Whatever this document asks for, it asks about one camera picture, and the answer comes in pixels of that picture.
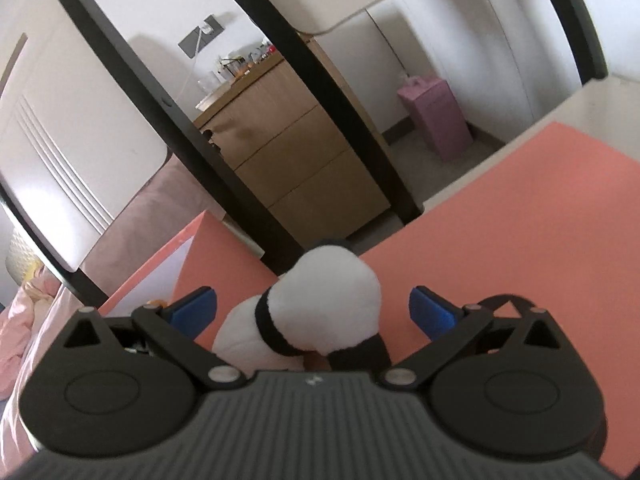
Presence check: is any white textured basket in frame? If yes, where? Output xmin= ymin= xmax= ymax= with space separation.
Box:
xmin=5 ymin=226 xmax=42 ymax=286

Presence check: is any wooden drawer cabinet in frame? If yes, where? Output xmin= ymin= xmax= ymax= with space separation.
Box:
xmin=192 ymin=32 xmax=393 ymax=242

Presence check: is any salmon storage box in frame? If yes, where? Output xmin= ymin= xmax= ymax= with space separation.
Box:
xmin=97 ymin=211 xmax=280 ymax=351

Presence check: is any salmon desk mat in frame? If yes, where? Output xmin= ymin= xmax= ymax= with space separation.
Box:
xmin=359 ymin=121 xmax=640 ymax=478

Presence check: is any grey wall outlet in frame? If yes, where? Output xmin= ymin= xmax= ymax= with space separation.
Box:
xmin=178 ymin=13 xmax=225 ymax=60

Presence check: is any cluster of small bottles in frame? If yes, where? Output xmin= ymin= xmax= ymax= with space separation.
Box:
xmin=214 ymin=44 xmax=279 ymax=84

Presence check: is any black frame post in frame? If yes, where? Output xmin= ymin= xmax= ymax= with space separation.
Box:
xmin=529 ymin=0 xmax=609 ymax=84
xmin=199 ymin=0 xmax=425 ymax=227
xmin=46 ymin=0 xmax=307 ymax=273

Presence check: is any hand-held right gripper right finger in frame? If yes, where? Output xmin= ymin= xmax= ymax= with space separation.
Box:
xmin=380 ymin=285 xmax=566 ymax=392

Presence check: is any pink box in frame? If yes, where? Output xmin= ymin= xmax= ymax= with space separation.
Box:
xmin=397 ymin=74 xmax=474 ymax=162

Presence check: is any white grooved panel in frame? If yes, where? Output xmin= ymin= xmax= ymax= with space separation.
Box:
xmin=0 ymin=0 xmax=169 ymax=306

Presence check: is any pink bedding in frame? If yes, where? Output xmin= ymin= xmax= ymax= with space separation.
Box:
xmin=0 ymin=157 xmax=227 ymax=461

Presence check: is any panda plush toy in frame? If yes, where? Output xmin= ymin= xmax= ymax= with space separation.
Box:
xmin=211 ymin=239 xmax=393 ymax=374

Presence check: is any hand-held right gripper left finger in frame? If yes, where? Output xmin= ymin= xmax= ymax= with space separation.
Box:
xmin=62 ymin=286 xmax=251 ymax=392

